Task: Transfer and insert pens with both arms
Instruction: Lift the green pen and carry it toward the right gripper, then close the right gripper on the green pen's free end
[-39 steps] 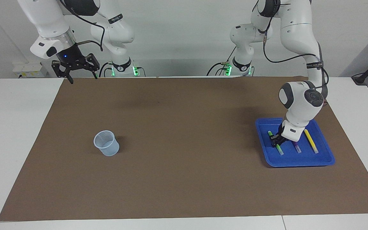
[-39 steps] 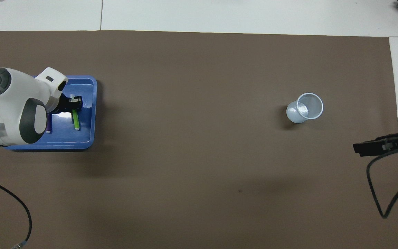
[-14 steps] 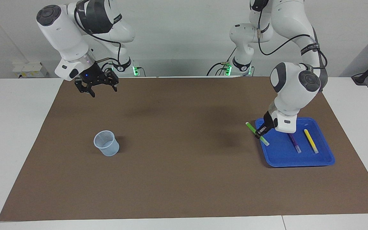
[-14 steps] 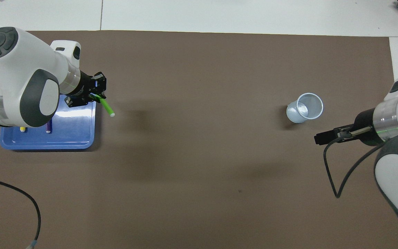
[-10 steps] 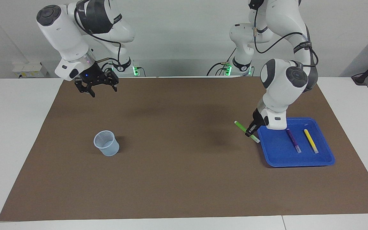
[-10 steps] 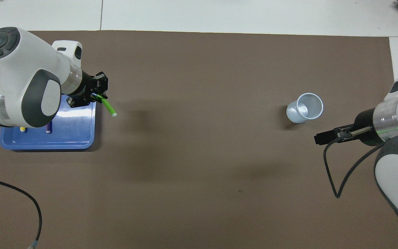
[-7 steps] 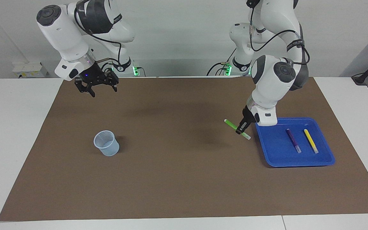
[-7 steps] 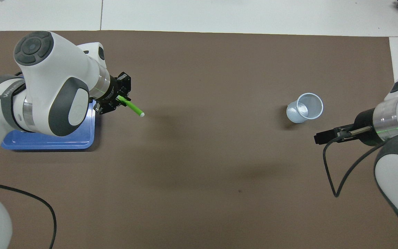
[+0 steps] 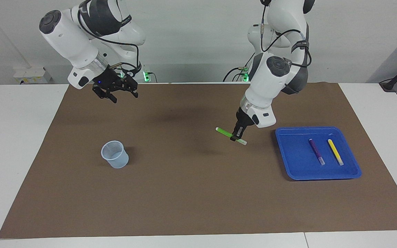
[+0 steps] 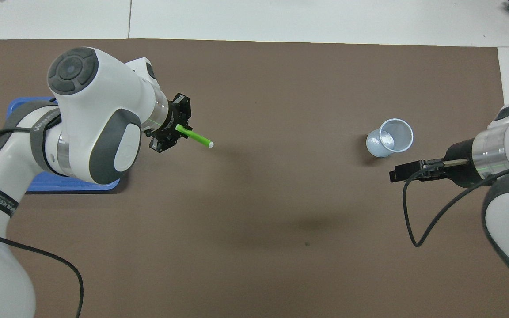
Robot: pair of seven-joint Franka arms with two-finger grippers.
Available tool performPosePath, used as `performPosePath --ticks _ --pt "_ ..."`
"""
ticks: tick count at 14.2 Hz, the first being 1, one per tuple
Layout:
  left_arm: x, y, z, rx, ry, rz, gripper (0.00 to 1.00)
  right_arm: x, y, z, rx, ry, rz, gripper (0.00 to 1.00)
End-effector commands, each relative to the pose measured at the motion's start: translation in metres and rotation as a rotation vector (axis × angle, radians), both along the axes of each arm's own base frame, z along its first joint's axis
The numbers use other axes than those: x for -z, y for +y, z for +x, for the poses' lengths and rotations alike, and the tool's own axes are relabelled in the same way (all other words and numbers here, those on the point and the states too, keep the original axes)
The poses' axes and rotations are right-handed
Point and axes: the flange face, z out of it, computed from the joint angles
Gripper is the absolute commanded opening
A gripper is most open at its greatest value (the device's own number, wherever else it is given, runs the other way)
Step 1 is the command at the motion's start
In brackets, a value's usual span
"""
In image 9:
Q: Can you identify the yellow marker pen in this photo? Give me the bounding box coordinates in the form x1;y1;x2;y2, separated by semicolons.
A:
328;139;344;166

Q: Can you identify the purple marker pen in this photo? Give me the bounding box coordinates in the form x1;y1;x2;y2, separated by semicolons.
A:
309;138;326;166

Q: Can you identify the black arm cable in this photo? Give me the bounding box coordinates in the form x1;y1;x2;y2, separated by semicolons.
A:
78;0;141;78
260;0;313;68

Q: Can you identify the blue plastic tray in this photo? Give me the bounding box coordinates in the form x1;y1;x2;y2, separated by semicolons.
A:
275;126;362;181

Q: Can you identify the white power strip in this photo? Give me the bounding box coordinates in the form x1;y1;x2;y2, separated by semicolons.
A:
13;66;52;85

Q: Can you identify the translucent plastic cup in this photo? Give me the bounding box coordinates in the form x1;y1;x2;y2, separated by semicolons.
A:
101;140;129;169

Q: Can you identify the black base cable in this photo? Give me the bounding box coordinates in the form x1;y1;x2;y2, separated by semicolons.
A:
223;52;256;82

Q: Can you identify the green marker pen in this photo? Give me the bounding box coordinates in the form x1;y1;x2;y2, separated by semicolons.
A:
216;127;248;146

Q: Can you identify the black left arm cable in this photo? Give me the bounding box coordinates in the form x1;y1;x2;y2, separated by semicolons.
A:
260;0;313;68

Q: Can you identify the brown table mat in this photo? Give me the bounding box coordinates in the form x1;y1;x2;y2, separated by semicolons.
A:
0;82;397;239

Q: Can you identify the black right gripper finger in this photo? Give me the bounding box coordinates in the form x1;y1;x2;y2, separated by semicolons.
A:
120;74;139;99
92;88;118;104

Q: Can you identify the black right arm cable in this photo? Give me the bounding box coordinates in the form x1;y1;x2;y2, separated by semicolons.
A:
78;0;141;78

